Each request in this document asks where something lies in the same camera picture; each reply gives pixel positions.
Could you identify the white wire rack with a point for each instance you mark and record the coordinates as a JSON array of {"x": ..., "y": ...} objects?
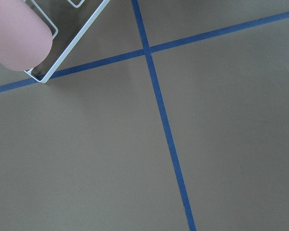
[{"x": 68, "y": 21}]

